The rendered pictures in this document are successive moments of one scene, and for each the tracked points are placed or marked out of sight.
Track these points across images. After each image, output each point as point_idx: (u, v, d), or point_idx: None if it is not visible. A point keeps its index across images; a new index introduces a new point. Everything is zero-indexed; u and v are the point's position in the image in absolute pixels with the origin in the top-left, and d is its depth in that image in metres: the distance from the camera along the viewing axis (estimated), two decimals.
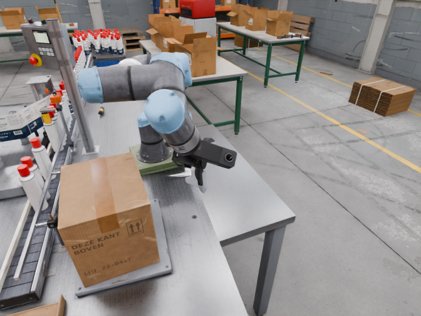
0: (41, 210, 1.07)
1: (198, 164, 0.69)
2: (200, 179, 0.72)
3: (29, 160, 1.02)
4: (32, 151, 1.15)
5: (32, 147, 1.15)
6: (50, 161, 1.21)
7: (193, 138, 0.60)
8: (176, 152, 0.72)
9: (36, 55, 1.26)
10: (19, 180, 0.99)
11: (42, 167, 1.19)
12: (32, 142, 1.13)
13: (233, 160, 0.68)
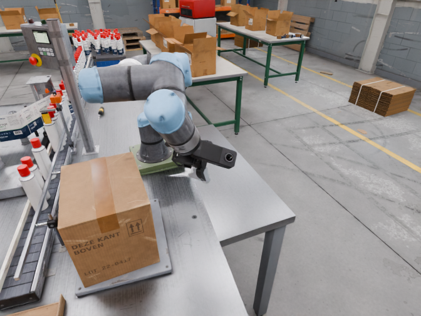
0: (41, 210, 1.07)
1: (198, 164, 0.69)
2: (202, 177, 0.73)
3: (29, 160, 1.02)
4: (32, 151, 1.15)
5: (32, 147, 1.15)
6: (50, 161, 1.21)
7: (193, 138, 0.60)
8: (176, 152, 0.72)
9: (36, 55, 1.26)
10: (19, 180, 0.99)
11: (42, 167, 1.19)
12: (32, 142, 1.13)
13: (233, 160, 0.68)
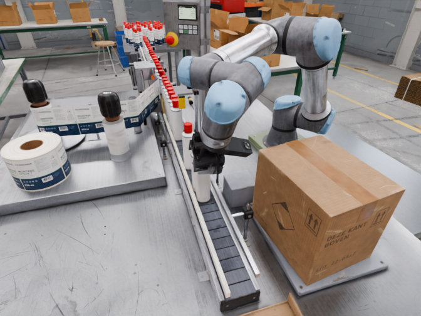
0: (207, 201, 0.97)
1: (222, 160, 0.69)
2: (220, 172, 0.75)
3: None
4: (183, 136, 1.05)
5: (183, 133, 1.05)
6: None
7: None
8: (195, 156, 0.69)
9: (173, 34, 1.16)
10: None
11: (190, 154, 1.08)
12: (187, 126, 1.03)
13: (250, 147, 0.73)
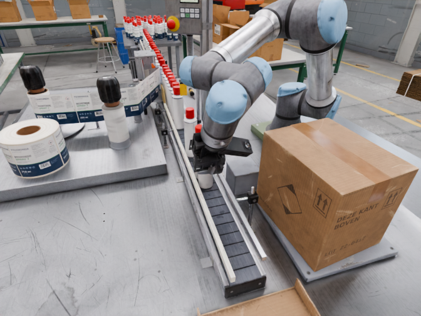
0: (209, 187, 0.94)
1: (223, 160, 0.69)
2: (221, 172, 0.75)
3: None
4: (185, 122, 1.02)
5: (185, 118, 1.02)
6: None
7: None
8: (196, 156, 0.69)
9: (174, 18, 1.13)
10: None
11: None
12: (189, 111, 0.99)
13: (250, 147, 0.73)
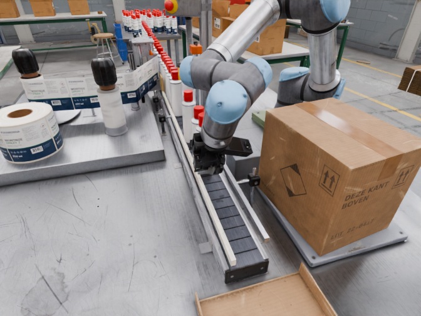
0: None
1: (223, 160, 0.69)
2: (221, 172, 0.75)
3: (203, 110, 0.85)
4: (183, 105, 0.98)
5: (183, 101, 0.98)
6: None
7: None
8: (196, 156, 0.69)
9: None
10: (197, 132, 0.82)
11: (190, 125, 1.01)
12: (188, 94, 0.95)
13: (250, 147, 0.73)
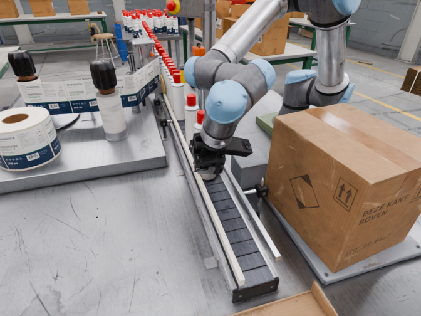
0: (212, 179, 0.86)
1: (223, 160, 0.69)
2: (221, 172, 0.75)
3: None
4: (185, 110, 0.94)
5: (186, 106, 0.94)
6: None
7: None
8: (196, 156, 0.69)
9: None
10: None
11: (193, 131, 0.97)
12: (191, 98, 0.91)
13: (250, 147, 0.73)
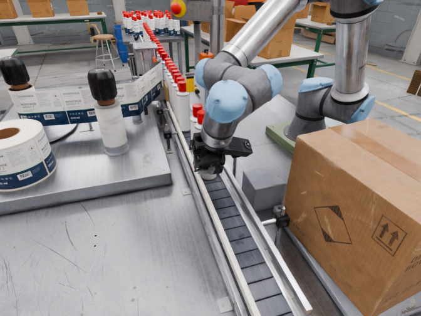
0: (212, 179, 0.86)
1: (223, 160, 0.69)
2: (221, 172, 0.75)
3: None
4: (192, 121, 0.86)
5: (192, 116, 0.87)
6: None
7: None
8: (196, 156, 0.69)
9: (180, 1, 0.96)
10: None
11: None
12: (197, 109, 0.84)
13: (250, 147, 0.73)
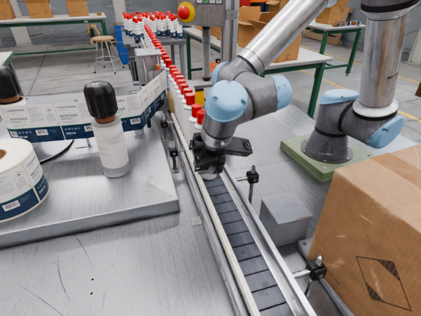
0: (212, 179, 0.86)
1: (223, 160, 0.69)
2: (221, 172, 0.75)
3: None
4: (190, 121, 0.86)
5: (191, 117, 0.87)
6: None
7: None
8: (196, 156, 0.69)
9: (188, 4, 0.85)
10: None
11: None
12: (196, 109, 0.84)
13: (250, 147, 0.73)
